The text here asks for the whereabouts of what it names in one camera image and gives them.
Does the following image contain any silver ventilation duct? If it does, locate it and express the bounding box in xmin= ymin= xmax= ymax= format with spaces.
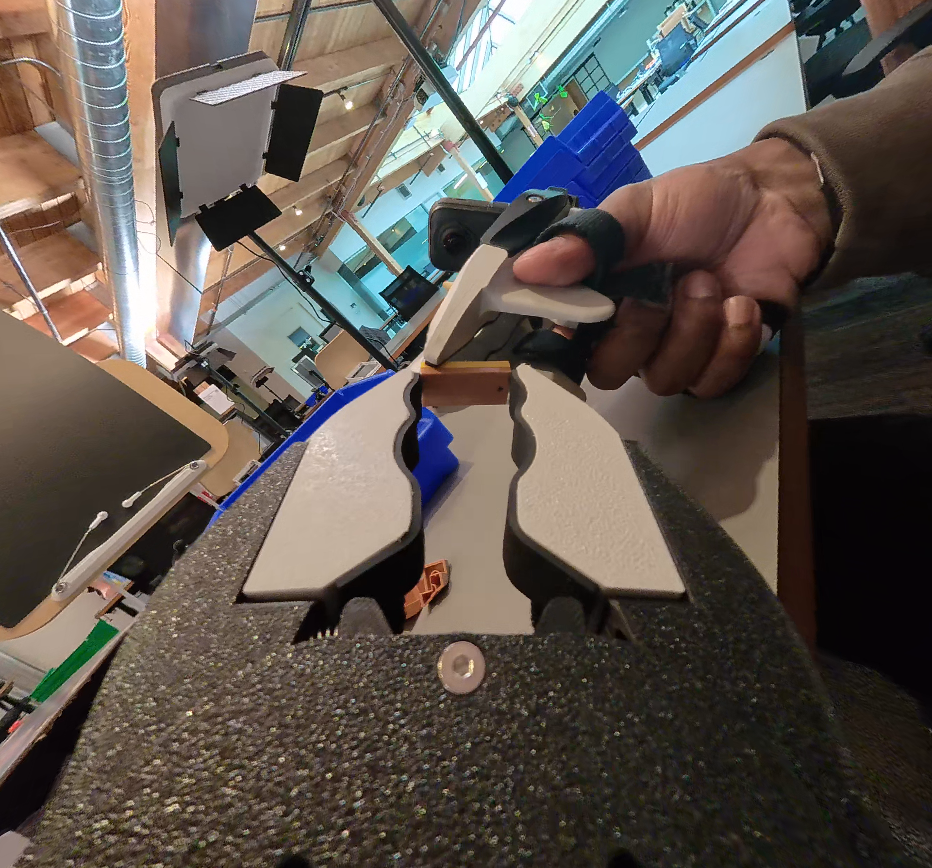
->
xmin=44 ymin=0 xmax=150 ymax=367

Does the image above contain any black computer monitor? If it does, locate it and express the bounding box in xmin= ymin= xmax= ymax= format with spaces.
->
xmin=379 ymin=265 xmax=439 ymax=316

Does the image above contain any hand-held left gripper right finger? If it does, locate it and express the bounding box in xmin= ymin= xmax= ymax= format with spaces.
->
xmin=507 ymin=364 xmax=687 ymax=601

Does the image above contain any person's right hand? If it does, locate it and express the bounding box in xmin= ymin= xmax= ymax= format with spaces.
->
xmin=513 ymin=136 xmax=834 ymax=399

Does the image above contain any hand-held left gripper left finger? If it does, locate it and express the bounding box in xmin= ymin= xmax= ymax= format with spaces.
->
xmin=240 ymin=371 xmax=425 ymax=603

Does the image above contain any blue plastic bin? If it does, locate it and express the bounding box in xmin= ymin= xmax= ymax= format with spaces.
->
xmin=207 ymin=372 xmax=461 ymax=520

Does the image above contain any studio light panel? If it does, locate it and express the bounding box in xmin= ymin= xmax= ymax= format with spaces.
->
xmin=150 ymin=51 xmax=325 ymax=252

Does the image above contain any black slanted pole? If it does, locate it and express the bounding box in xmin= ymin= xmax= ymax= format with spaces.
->
xmin=341 ymin=0 xmax=516 ymax=183

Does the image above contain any green plastic sheet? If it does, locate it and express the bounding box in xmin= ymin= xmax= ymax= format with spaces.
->
xmin=29 ymin=621 xmax=121 ymax=703

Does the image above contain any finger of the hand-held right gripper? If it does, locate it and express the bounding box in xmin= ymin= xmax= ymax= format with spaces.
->
xmin=424 ymin=246 xmax=617 ymax=367

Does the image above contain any stack of blue bins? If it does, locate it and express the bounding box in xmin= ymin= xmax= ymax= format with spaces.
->
xmin=494 ymin=89 xmax=654 ymax=217

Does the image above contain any brown toy brick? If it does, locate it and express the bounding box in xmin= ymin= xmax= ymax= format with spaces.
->
xmin=404 ymin=560 xmax=452 ymax=619
xmin=419 ymin=360 xmax=511 ymax=407

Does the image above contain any black board with plywood rim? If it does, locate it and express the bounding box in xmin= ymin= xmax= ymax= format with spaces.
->
xmin=0 ymin=311 xmax=230 ymax=629

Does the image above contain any black light stand pole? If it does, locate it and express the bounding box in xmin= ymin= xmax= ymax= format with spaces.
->
xmin=248 ymin=228 xmax=398 ymax=374

